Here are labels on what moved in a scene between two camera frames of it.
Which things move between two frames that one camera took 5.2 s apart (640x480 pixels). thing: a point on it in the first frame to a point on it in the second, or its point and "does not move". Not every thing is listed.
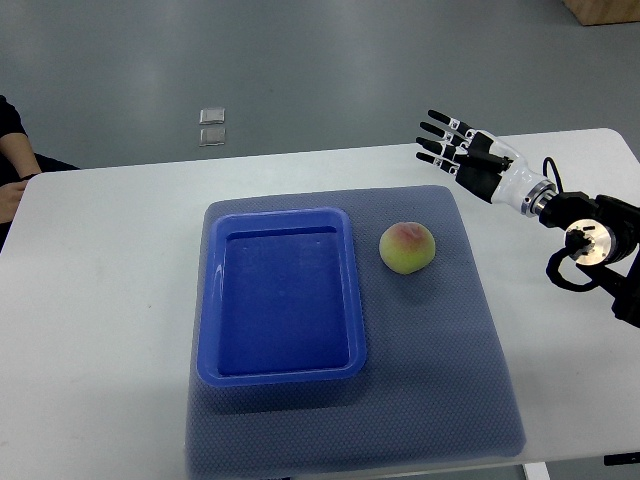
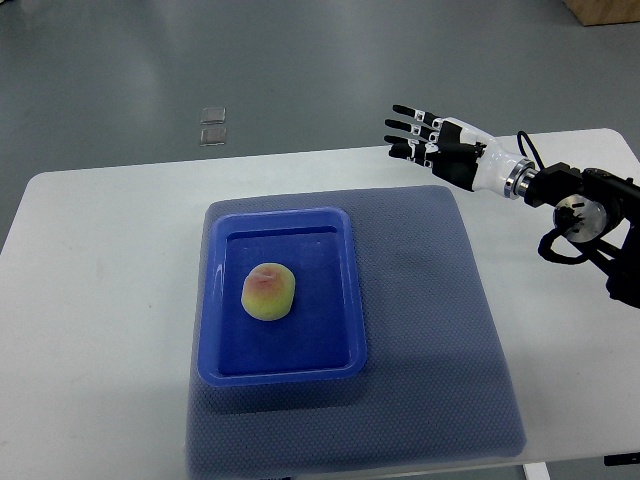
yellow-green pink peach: (407, 247) to (268, 291)
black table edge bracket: (623, 458) does not move
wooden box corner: (599, 12) does not move
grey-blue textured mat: (433, 394) does not move
